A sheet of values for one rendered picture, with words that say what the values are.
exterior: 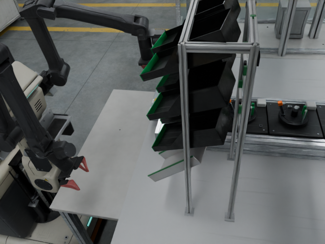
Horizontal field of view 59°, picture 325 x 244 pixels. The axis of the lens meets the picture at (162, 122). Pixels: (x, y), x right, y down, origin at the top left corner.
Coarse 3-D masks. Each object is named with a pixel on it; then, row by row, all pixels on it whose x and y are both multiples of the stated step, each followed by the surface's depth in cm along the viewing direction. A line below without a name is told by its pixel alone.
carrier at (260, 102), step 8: (232, 104) 157; (256, 104) 155; (264, 104) 152; (232, 112) 148; (256, 112) 147; (264, 112) 150; (232, 120) 147; (248, 120) 144; (256, 120) 146; (264, 120) 146; (232, 128) 143; (248, 128) 142; (256, 128) 142; (264, 128) 142
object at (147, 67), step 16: (208, 16) 79; (224, 16) 77; (192, 32) 84; (208, 32) 82; (224, 32) 68; (240, 32) 78; (176, 48) 74; (160, 64) 89; (176, 64) 78; (192, 64) 76; (144, 80) 86
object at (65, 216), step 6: (66, 216) 139; (72, 216) 141; (66, 222) 144; (72, 222) 143; (78, 222) 148; (72, 228) 148; (78, 228) 149; (84, 228) 156; (78, 234) 152; (84, 234) 157; (78, 240) 158; (84, 240) 157; (90, 240) 165
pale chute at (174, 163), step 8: (160, 152) 128; (168, 152) 126; (176, 152) 124; (192, 152) 113; (200, 152) 108; (168, 160) 126; (176, 160) 120; (192, 160) 103; (200, 160) 103; (168, 168) 112; (176, 168) 110; (152, 176) 120; (160, 176) 118; (168, 176) 115
